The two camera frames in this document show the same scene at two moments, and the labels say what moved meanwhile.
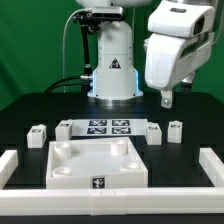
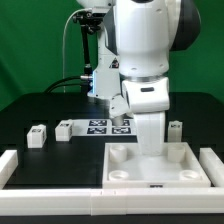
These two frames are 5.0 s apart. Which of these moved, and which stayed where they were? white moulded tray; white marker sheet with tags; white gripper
Moved: white gripper; white moulded tray
Stayed: white marker sheet with tags
